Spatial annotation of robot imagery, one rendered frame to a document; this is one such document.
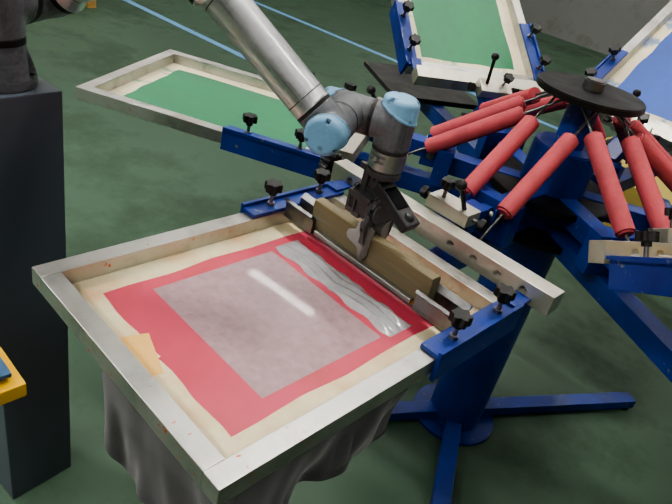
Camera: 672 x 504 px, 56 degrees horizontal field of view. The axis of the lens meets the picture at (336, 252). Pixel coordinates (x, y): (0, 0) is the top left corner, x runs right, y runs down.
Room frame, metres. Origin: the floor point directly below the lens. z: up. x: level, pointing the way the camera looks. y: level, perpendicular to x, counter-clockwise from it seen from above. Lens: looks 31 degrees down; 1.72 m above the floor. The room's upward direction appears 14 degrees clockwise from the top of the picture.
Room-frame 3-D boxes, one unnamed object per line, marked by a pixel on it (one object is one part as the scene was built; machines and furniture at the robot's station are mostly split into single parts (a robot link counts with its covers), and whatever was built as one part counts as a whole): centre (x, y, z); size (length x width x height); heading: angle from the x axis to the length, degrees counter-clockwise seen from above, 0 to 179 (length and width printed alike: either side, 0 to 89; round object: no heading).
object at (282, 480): (0.86, -0.07, 0.74); 0.46 x 0.04 x 0.42; 142
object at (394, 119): (1.21, -0.05, 1.31); 0.09 x 0.08 x 0.11; 81
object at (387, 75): (2.48, -0.35, 0.91); 1.34 x 0.41 x 0.08; 22
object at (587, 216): (1.85, -0.60, 0.99); 0.82 x 0.79 x 0.12; 142
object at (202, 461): (1.03, 0.06, 0.97); 0.79 x 0.58 x 0.04; 142
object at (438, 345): (1.04, -0.31, 0.98); 0.30 x 0.05 x 0.07; 142
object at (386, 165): (1.21, -0.06, 1.23); 0.08 x 0.08 x 0.05
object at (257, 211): (1.39, 0.13, 0.98); 0.30 x 0.05 x 0.07; 142
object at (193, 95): (1.99, 0.30, 1.05); 1.08 x 0.61 x 0.23; 82
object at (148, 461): (0.80, 0.24, 0.74); 0.45 x 0.03 x 0.43; 52
